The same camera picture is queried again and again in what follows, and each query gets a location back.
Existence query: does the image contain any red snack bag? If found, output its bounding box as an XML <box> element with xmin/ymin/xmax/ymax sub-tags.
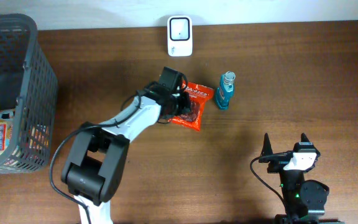
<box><xmin>169</xmin><ymin>82</ymin><xmax>214</xmax><ymax>131</ymax></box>

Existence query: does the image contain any blue mouthwash bottle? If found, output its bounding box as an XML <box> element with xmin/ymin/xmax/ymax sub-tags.
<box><xmin>214</xmin><ymin>71</ymin><xmax>236</xmax><ymax>110</ymax></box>

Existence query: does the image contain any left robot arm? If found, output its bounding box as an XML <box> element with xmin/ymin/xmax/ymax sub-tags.
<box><xmin>61</xmin><ymin>67</ymin><xmax>191</xmax><ymax>223</ymax></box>

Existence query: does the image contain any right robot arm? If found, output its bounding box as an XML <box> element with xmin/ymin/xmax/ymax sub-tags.
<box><xmin>250</xmin><ymin>133</ymin><xmax>341</xmax><ymax>224</ymax></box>

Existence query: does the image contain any white barcode scanner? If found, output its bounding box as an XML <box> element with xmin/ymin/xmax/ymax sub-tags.
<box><xmin>167</xmin><ymin>16</ymin><xmax>193</xmax><ymax>57</ymax></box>

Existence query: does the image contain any grey plastic mesh basket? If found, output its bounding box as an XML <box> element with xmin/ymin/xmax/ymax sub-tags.
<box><xmin>0</xmin><ymin>14</ymin><xmax>58</xmax><ymax>174</ymax></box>

